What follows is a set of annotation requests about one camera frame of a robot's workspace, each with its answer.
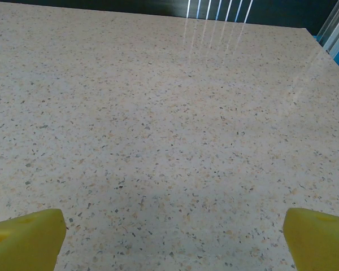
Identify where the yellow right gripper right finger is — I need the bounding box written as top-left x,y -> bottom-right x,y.
282,208 -> 339,271

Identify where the aluminium frame post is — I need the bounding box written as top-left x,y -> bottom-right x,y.
316,0 -> 339,59

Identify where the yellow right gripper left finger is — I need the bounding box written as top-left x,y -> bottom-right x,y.
0,208 -> 67,271

